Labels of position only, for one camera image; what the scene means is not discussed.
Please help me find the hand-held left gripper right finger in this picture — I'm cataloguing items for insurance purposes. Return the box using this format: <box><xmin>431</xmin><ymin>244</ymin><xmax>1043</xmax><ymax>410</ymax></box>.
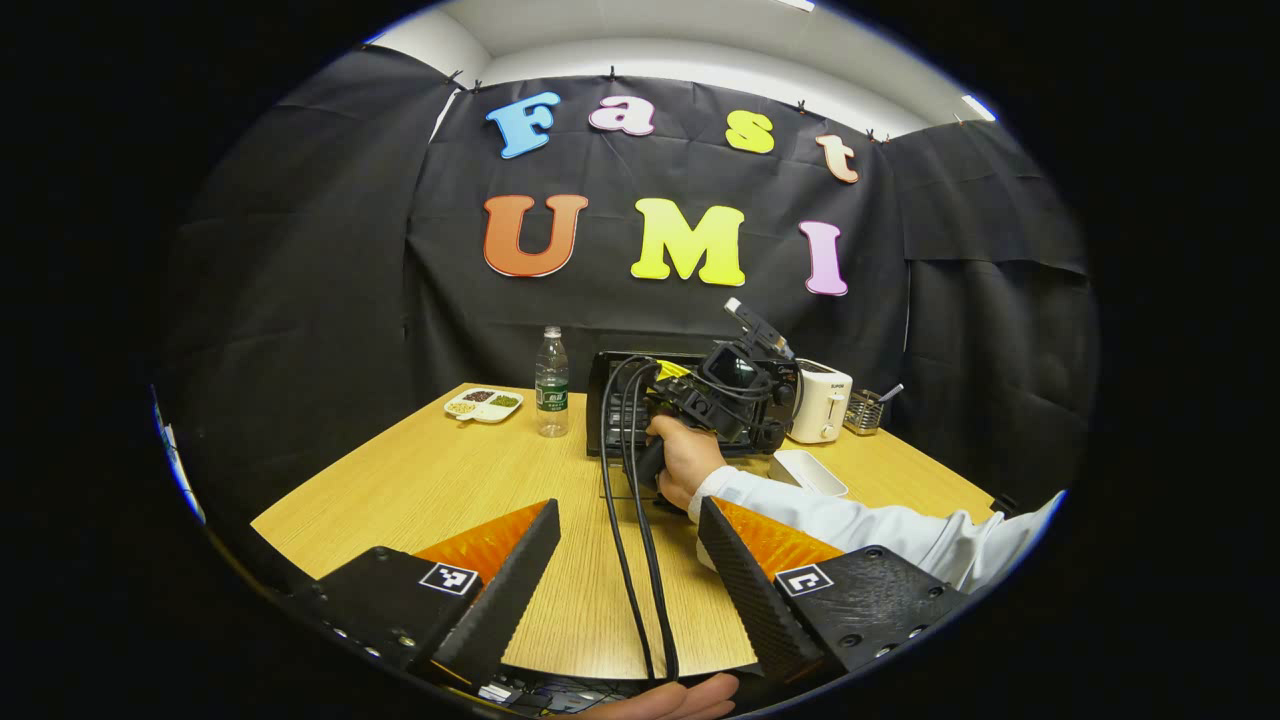
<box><xmin>697</xmin><ymin>495</ymin><xmax>971</xmax><ymax>683</ymax></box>

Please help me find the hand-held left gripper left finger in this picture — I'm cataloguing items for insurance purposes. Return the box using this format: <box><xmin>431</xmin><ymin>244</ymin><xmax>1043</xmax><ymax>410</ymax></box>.
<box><xmin>290</xmin><ymin>498</ymin><xmax>563</xmax><ymax>691</ymax></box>

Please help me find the black electric oven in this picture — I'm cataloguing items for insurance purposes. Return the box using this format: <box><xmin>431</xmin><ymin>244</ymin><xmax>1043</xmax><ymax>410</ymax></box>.
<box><xmin>585</xmin><ymin>350</ymin><xmax>801</xmax><ymax>461</ymax></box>

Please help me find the white toaster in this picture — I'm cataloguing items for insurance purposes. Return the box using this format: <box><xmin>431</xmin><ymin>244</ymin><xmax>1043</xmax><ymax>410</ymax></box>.
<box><xmin>785</xmin><ymin>358</ymin><xmax>854</xmax><ymax>445</ymax></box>

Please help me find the white rectangular tray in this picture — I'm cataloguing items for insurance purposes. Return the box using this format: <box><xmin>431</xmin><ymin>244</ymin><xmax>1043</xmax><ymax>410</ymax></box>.
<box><xmin>768</xmin><ymin>448</ymin><xmax>851</xmax><ymax>499</ymax></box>

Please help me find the clear plastic water bottle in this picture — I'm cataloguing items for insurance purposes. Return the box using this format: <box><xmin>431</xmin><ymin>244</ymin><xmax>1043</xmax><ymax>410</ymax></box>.
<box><xmin>534</xmin><ymin>325</ymin><xmax>571</xmax><ymax>439</ymax></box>

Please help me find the white divided snack plate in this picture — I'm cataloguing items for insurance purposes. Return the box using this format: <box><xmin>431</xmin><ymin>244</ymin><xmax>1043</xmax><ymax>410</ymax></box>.
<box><xmin>443</xmin><ymin>386</ymin><xmax>524</xmax><ymax>425</ymax></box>

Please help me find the black backdrop cloth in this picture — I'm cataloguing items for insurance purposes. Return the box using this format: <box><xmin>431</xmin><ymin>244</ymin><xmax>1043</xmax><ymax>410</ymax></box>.
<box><xmin>155</xmin><ymin>45</ymin><xmax>1101</xmax><ymax>531</ymax></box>

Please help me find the black cable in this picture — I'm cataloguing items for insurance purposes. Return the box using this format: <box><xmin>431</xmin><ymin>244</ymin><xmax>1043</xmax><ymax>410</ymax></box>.
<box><xmin>620</xmin><ymin>360</ymin><xmax>683</xmax><ymax>683</ymax></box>
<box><xmin>598</xmin><ymin>355</ymin><xmax>661</xmax><ymax>683</ymax></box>

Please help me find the metal wire basket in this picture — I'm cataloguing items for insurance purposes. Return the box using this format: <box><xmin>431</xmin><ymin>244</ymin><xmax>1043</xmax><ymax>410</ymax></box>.
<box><xmin>843</xmin><ymin>388</ymin><xmax>886</xmax><ymax>436</ymax></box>

